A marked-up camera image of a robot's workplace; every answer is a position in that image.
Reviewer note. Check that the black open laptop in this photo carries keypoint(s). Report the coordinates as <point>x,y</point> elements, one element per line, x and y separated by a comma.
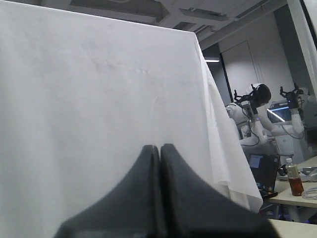
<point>264,168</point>

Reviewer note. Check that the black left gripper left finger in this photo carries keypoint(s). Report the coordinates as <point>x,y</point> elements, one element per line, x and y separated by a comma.
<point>133,209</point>

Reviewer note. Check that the brown tea bottle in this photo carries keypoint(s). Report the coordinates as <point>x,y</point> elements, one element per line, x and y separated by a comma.
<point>294,178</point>

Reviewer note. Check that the white humanoid robot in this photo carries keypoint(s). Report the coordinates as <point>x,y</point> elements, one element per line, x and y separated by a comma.
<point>247,121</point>

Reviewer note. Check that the background computer monitor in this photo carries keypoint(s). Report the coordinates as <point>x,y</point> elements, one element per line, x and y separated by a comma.
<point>279,112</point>

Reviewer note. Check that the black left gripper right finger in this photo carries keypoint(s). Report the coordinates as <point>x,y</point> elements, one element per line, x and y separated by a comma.
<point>193,209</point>

